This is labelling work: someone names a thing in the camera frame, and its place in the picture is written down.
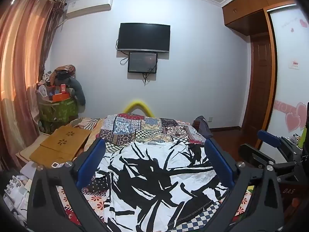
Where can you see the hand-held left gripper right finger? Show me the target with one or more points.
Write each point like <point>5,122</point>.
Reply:
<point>218,162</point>

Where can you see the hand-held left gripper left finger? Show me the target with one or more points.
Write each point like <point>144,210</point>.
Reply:
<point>93,160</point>

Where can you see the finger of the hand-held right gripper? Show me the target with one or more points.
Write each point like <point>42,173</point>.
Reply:
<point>269,136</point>
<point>252,154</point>

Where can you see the black and white patterned shirt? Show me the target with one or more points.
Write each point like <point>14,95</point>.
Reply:
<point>154,178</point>

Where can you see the wooden lap desk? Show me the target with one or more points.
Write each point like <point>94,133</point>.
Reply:
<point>60,142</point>

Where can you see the grey clothing on bed edge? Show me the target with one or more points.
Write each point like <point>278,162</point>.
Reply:
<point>202,125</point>

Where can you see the green patterned storage bag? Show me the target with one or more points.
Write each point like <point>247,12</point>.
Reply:
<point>59,111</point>

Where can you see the patchwork bedspread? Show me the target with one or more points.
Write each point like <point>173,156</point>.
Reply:
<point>144,125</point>

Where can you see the beige bedside table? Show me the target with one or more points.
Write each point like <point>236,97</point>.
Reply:
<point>24,151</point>

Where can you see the yellow curved bar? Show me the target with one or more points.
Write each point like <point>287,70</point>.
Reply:
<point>137,106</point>

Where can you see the orange box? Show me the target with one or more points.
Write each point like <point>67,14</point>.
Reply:
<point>60,97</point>

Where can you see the grey plush pillow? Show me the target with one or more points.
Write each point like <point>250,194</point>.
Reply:
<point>78,90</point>

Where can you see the small red box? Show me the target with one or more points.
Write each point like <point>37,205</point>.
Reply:
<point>63,88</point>

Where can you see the pile of white bedside boxes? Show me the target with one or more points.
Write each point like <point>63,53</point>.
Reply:
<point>18,193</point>

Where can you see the brown cloth bundle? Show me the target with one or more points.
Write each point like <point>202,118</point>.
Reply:
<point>64,69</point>

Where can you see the wooden wardrobe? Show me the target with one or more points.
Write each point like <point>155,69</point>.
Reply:
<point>270,41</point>

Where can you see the pink striped curtain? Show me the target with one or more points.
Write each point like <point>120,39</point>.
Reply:
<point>19,65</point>

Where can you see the white air conditioner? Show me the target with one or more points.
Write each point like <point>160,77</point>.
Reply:
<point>89,3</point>

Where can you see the pink heart wall sticker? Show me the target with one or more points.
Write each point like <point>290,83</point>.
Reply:
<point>293,117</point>

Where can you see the small black wall monitor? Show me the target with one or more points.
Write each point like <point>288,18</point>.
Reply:
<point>142,62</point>

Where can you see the wall-mounted black television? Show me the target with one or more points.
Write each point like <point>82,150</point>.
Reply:
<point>144,37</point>

